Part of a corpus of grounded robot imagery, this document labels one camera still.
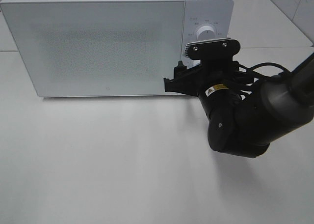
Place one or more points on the white microwave door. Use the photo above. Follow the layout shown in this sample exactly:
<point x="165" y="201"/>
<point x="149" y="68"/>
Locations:
<point x="81" y="49"/>

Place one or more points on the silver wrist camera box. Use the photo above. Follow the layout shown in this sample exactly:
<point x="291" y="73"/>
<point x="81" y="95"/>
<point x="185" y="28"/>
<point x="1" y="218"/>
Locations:
<point x="194" y="45"/>

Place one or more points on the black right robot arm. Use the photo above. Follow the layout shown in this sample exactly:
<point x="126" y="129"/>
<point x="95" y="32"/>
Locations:
<point x="246" y="109"/>

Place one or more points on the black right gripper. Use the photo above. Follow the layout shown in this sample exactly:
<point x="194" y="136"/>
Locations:
<point x="216" y="64"/>

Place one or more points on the upper white microwave knob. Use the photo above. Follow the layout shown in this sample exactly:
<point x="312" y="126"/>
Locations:
<point x="205" y="32"/>

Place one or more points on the white microwave oven body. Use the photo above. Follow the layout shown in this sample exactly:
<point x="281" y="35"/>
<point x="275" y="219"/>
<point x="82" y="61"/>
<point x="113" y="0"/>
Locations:
<point x="206" y="10"/>

